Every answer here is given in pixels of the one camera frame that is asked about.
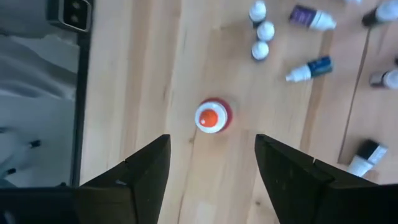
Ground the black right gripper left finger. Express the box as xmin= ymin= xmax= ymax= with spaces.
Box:
xmin=76 ymin=134 xmax=172 ymax=224

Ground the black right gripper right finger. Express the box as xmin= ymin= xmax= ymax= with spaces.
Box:
xmin=254 ymin=134 xmax=379 ymax=224

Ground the small black-labelled dropper bottle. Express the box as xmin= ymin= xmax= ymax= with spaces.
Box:
xmin=346 ymin=139 xmax=389 ymax=178

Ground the red bottle with orange tip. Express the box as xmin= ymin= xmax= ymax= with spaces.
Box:
xmin=194 ymin=97 xmax=233 ymax=134

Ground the small white-capped dropper bottle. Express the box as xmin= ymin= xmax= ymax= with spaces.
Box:
xmin=251 ymin=40 xmax=270 ymax=62
xmin=369 ymin=68 xmax=398 ymax=90
xmin=361 ymin=0 xmax=398 ymax=28
xmin=248 ymin=0 xmax=267 ymax=28
xmin=256 ymin=21 xmax=276 ymax=42

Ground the small purple dropper bottle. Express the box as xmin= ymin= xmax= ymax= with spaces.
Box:
xmin=288 ymin=4 xmax=338 ymax=32

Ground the black socket box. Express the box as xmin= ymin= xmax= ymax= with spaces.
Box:
xmin=46 ymin=0 xmax=94 ymax=33

